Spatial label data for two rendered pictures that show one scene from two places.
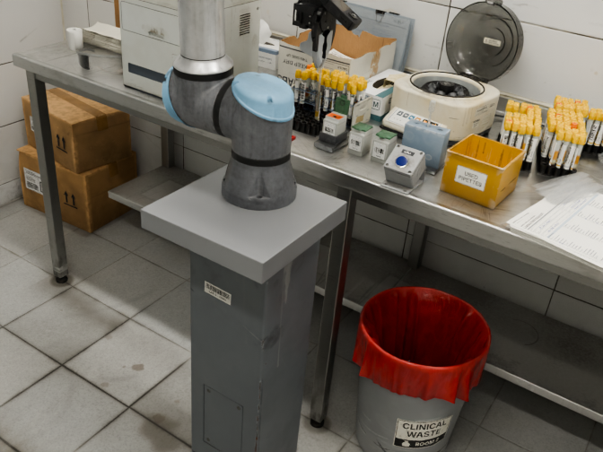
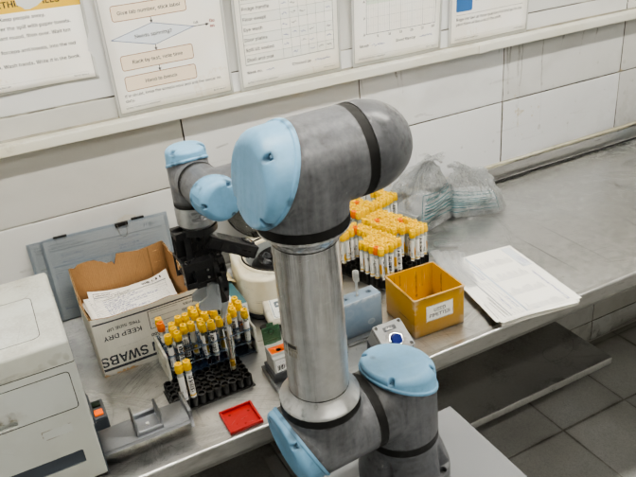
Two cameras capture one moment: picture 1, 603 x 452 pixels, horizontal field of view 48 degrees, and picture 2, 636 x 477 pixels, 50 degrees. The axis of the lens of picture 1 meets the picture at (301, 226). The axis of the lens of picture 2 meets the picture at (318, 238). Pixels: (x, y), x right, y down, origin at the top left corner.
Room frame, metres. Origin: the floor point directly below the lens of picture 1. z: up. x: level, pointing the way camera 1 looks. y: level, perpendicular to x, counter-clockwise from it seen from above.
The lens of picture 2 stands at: (0.80, 0.84, 1.79)
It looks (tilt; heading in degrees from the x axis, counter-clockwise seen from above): 27 degrees down; 305
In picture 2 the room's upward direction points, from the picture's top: 6 degrees counter-clockwise
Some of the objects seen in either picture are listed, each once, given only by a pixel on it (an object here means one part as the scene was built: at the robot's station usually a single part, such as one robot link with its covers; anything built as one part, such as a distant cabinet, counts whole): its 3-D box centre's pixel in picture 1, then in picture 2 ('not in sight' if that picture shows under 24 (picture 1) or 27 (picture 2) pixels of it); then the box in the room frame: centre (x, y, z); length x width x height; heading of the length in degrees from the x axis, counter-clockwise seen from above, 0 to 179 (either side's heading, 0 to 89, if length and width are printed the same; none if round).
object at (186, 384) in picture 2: (298, 102); (204, 367); (1.67, 0.04, 0.93); 0.17 x 0.09 x 0.11; 60
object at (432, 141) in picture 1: (423, 145); (358, 314); (1.48, -0.27, 0.92); 0.10 x 0.07 x 0.10; 61
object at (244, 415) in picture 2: not in sight; (240, 416); (1.55, 0.08, 0.88); 0.07 x 0.07 x 0.01; 59
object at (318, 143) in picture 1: (333, 137); (280, 371); (1.55, -0.06, 0.89); 0.09 x 0.05 x 0.04; 148
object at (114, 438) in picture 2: not in sight; (134, 426); (1.68, 0.23, 0.92); 0.21 x 0.07 x 0.05; 59
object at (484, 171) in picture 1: (482, 170); (424, 298); (1.37, -0.39, 0.93); 0.13 x 0.13 x 0.10; 56
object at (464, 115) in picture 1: (440, 106); (285, 273); (1.73, -0.34, 0.94); 0.30 x 0.24 x 0.12; 140
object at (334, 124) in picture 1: (334, 127); (279, 361); (1.55, -0.06, 0.92); 0.05 x 0.04 x 0.06; 148
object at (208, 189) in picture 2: not in sight; (220, 189); (1.55, 0.04, 1.35); 0.11 x 0.11 x 0.08; 62
